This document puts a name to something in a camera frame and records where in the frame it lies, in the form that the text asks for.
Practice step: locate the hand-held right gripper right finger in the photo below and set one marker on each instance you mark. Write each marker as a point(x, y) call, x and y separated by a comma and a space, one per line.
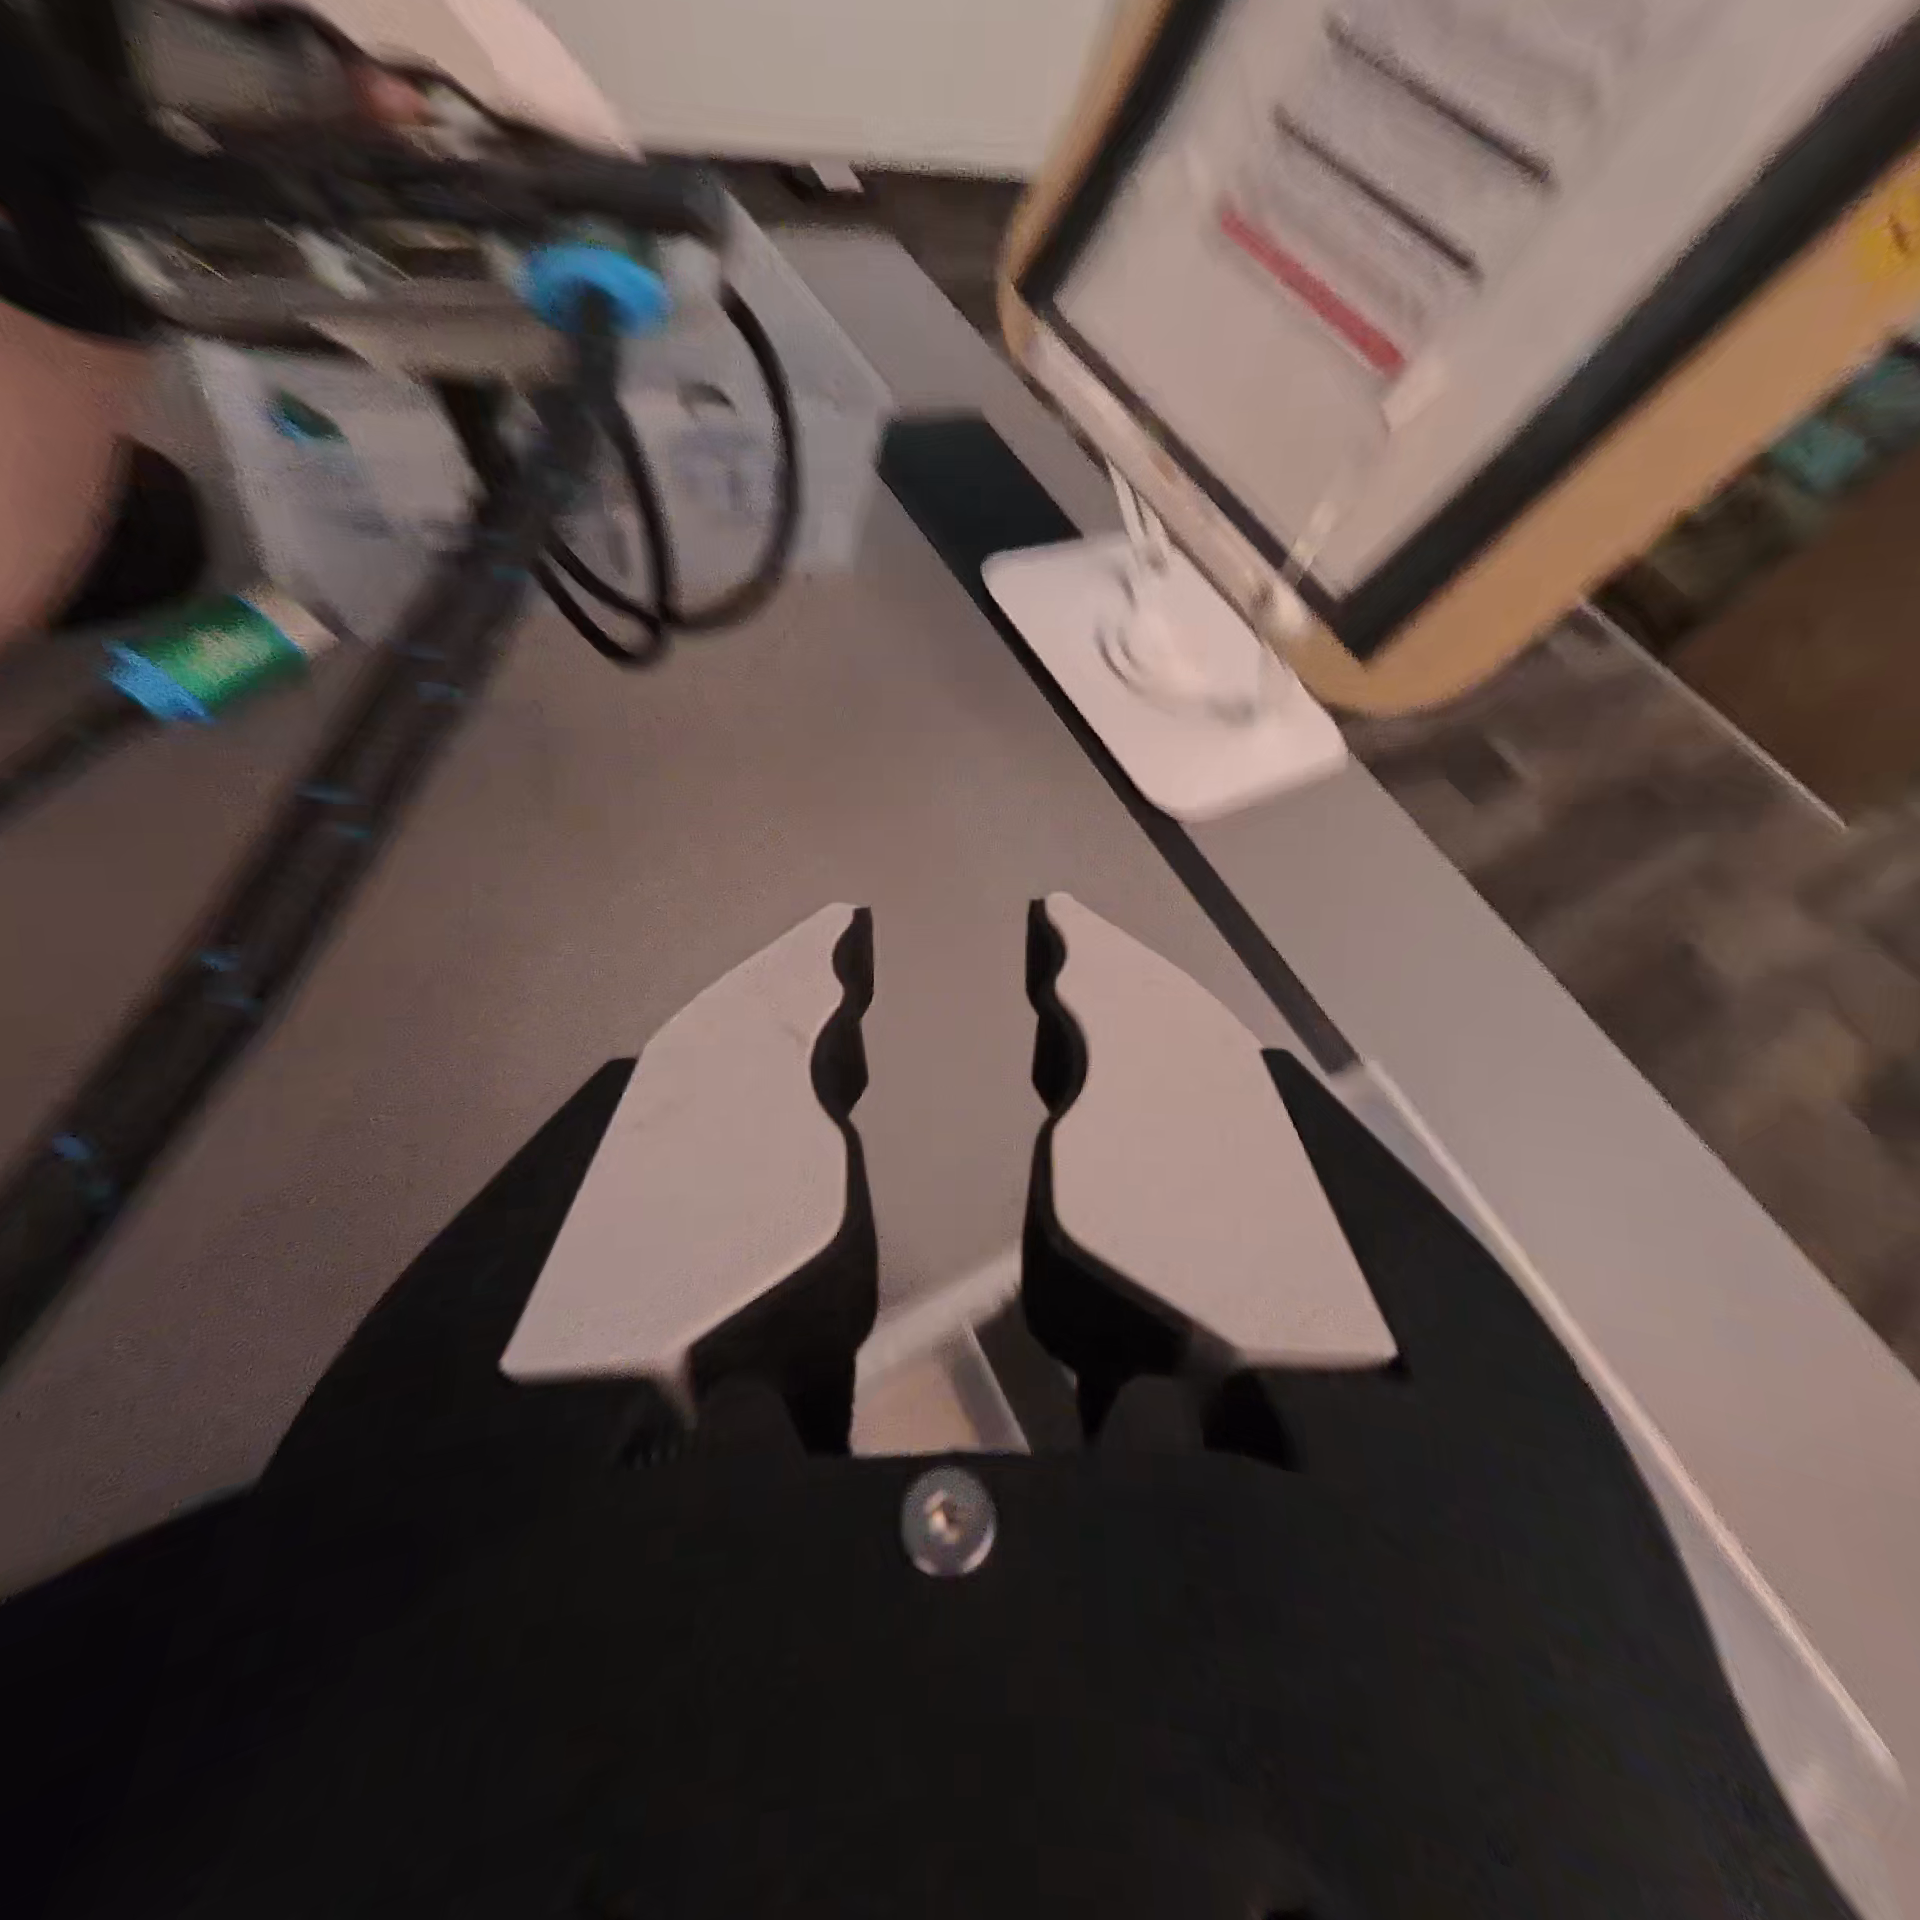
point(1213, 1198)

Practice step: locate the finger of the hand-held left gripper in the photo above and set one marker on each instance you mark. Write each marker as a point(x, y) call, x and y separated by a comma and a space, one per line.
point(497, 75)

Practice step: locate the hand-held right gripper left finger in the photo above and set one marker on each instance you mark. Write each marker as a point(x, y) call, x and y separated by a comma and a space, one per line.
point(693, 1198)

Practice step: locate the clear plastic bin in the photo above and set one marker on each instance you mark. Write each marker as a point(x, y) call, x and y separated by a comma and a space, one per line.
point(705, 449)

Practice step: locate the person's left hand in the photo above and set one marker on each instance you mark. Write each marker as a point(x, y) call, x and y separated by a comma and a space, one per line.
point(53, 481)

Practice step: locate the black rectangular box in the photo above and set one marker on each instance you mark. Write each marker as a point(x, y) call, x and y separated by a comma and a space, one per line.
point(977, 496)

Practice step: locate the sign stand with white base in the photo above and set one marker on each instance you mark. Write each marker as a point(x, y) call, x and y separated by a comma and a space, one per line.
point(1652, 496)

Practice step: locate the instruction sheet in plastic sleeve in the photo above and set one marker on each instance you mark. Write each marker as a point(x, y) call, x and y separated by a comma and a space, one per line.
point(1318, 180)

